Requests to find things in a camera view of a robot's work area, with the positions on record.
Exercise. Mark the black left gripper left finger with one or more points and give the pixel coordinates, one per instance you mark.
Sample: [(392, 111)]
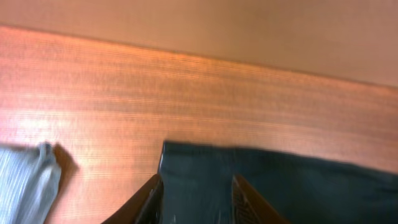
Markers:
[(144, 207)]

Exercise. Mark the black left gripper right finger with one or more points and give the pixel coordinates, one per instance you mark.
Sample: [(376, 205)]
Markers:
[(250, 207)]

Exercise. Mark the black shorts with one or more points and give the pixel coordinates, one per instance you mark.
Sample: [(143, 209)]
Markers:
[(198, 186)]

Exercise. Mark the light blue denim shorts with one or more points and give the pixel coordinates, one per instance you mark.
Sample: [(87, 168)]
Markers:
[(30, 178)]

